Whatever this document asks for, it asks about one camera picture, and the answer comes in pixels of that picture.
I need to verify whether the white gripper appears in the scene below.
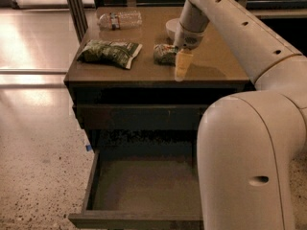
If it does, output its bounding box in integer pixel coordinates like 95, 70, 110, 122
174, 22, 205, 81

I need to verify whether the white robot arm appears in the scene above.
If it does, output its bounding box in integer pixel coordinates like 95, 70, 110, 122
175, 0, 307, 230

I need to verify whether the brown wooden drawer cabinet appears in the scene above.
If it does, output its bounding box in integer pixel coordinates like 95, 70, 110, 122
63, 6, 250, 230

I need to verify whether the closed top drawer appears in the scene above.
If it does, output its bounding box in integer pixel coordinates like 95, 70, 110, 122
73, 104, 206, 130

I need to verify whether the open middle drawer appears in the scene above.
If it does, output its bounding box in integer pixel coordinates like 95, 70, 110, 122
69, 144, 203, 230

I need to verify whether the white ceramic bowl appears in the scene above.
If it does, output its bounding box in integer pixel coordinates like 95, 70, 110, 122
165, 18, 178, 40

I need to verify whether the green chip bag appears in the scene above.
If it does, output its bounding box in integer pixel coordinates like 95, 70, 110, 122
77, 39, 143, 70

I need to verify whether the clear plastic water bottle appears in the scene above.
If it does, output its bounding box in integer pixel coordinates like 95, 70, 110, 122
98, 11, 142, 31

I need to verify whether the blue tape piece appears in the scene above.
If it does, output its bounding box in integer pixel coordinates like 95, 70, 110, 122
85, 145, 92, 151

